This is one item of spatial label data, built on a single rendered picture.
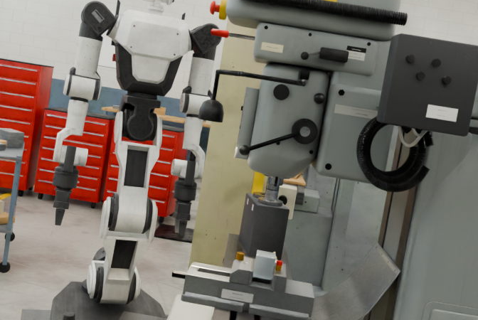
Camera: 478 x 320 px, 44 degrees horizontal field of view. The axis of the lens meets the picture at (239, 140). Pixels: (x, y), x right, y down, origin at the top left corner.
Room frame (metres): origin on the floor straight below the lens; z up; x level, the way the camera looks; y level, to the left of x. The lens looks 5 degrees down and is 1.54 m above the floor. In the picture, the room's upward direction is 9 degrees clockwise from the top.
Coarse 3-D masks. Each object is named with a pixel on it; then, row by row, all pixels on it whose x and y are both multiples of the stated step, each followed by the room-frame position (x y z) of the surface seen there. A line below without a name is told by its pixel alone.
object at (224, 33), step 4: (212, 32) 1.84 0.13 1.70; (216, 32) 1.84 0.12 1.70; (220, 32) 1.84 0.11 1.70; (224, 32) 1.84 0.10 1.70; (228, 32) 1.84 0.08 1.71; (220, 36) 1.85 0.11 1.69; (224, 36) 1.84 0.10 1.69; (232, 36) 1.85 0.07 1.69; (236, 36) 1.85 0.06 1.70; (240, 36) 1.84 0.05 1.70; (244, 36) 1.84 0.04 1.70; (248, 36) 1.84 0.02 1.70; (252, 36) 1.85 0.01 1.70; (252, 40) 1.85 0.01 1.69
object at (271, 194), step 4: (268, 184) 2.11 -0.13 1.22; (268, 188) 2.10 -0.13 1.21; (272, 188) 2.10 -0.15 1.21; (276, 188) 2.10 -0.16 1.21; (268, 192) 2.10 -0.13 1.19; (272, 192) 2.10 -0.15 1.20; (276, 192) 2.10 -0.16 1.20; (268, 196) 2.10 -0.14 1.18; (272, 196) 2.10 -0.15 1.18; (276, 196) 2.11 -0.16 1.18; (268, 200) 2.10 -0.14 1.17; (272, 200) 2.10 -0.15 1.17; (276, 200) 2.11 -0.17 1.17
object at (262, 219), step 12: (252, 204) 2.13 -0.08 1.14; (264, 204) 2.08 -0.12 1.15; (276, 204) 2.08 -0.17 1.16; (252, 216) 2.10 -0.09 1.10; (264, 216) 2.06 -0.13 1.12; (276, 216) 2.06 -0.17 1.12; (288, 216) 2.07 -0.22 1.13; (240, 228) 2.26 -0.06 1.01; (252, 228) 2.07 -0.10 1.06; (264, 228) 2.06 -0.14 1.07; (276, 228) 2.07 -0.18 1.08; (240, 240) 2.22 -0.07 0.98; (252, 240) 2.05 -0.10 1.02; (264, 240) 2.06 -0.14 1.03; (276, 240) 2.07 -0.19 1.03; (252, 252) 2.05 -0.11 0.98; (276, 252) 2.07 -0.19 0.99
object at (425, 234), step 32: (448, 160) 1.58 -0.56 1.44; (416, 192) 1.59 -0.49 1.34; (448, 192) 1.56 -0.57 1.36; (384, 224) 1.85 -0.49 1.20; (416, 224) 1.58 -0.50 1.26; (448, 224) 1.55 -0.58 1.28; (416, 256) 1.57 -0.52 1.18; (448, 256) 1.55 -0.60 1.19; (416, 288) 1.55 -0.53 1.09; (448, 288) 1.55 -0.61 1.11
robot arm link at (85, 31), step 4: (80, 24) 2.25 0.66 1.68; (84, 24) 2.23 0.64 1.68; (80, 28) 2.24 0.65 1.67; (84, 28) 2.23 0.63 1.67; (88, 28) 2.23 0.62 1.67; (80, 32) 2.24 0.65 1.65; (84, 32) 2.23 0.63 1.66; (88, 32) 2.23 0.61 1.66; (92, 32) 2.23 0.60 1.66; (80, 36) 2.23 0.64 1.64; (84, 36) 2.23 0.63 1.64; (88, 36) 2.22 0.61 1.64; (92, 36) 2.23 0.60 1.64; (96, 36) 2.24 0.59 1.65; (100, 36) 2.25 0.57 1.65; (100, 40) 2.25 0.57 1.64
